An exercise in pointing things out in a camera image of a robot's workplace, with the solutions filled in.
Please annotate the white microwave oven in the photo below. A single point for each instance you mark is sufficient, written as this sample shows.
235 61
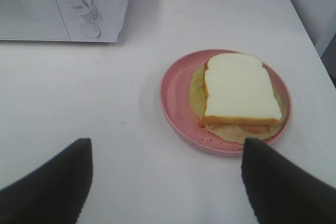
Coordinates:
108 15

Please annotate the round microwave door button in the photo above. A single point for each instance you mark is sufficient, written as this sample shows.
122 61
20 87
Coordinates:
90 30

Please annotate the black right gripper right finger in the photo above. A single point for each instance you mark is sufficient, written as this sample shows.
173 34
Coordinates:
281 192

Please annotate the pink round plate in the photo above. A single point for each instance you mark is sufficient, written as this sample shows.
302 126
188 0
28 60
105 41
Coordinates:
177 110

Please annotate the white bread sandwich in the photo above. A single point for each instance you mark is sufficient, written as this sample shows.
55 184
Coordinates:
233 98

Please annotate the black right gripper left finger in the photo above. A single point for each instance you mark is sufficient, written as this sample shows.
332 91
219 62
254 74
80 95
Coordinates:
53 193

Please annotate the white lower microwave knob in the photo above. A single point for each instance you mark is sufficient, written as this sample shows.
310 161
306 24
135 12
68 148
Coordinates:
83 7

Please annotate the white microwave door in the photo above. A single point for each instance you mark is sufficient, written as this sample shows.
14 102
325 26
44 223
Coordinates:
32 20

